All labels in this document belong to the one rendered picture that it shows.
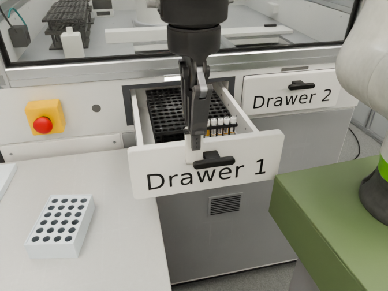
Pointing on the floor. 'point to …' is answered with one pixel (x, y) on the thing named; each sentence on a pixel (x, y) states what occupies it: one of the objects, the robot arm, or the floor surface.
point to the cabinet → (220, 197)
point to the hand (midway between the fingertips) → (194, 145)
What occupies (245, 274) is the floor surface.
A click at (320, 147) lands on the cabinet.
